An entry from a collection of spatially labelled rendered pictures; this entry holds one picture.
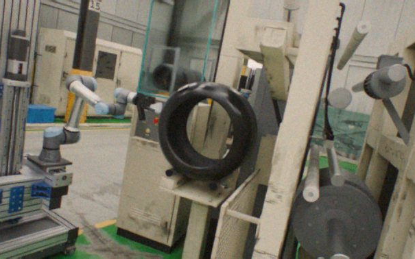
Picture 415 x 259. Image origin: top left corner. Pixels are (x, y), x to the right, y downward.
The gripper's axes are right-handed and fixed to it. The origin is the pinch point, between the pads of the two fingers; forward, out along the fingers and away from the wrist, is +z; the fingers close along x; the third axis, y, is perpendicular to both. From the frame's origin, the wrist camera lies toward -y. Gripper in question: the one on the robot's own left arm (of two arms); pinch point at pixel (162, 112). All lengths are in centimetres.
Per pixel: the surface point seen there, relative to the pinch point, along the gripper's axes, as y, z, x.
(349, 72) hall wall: 147, 139, 889
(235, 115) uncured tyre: 15, 48, -12
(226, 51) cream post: 49, 20, 25
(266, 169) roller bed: -14, 70, 18
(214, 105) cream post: 12.1, 23.6, 25.1
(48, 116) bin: -159, -413, 350
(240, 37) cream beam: 52, 44, -37
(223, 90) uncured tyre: 25.7, 36.0, -9.2
